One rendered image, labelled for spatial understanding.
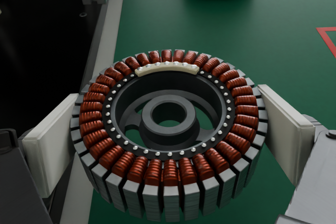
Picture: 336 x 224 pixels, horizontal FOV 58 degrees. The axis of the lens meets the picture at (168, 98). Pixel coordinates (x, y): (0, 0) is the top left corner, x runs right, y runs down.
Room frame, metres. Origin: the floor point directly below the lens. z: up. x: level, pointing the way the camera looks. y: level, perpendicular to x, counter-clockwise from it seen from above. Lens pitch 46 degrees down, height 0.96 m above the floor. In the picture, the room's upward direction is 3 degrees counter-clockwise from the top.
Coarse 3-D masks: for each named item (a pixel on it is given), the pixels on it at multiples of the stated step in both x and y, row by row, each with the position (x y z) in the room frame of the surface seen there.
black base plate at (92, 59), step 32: (0, 0) 0.38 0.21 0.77; (32, 0) 0.37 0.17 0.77; (64, 0) 0.37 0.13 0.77; (0, 32) 0.30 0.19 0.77; (32, 32) 0.30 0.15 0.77; (64, 32) 0.30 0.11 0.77; (96, 32) 0.30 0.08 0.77; (0, 64) 0.24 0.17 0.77; (32, 64) 0.24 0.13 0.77; (64, 64) 0.24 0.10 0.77; (0, 96) 0.20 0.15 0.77; (32, 96) 0.19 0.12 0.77; (64, 96) 0.19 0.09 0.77; (0, 128) 0.16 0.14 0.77; (64, 192) 0.11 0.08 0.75
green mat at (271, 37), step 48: (144, 0) 0.40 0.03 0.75; (192, 0) 0.39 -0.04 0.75; (240, 0) 0.38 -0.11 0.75; (288, 0) 0.38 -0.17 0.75; (144, 48) 0.28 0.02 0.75; (192, 48) 0.28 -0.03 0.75; (240, 48) 0.28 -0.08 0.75; (288, 48) 0.27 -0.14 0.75; (288, 96) 0.20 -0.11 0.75; (96, 192) 0.11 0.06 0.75; (288, 192) 0.10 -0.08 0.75
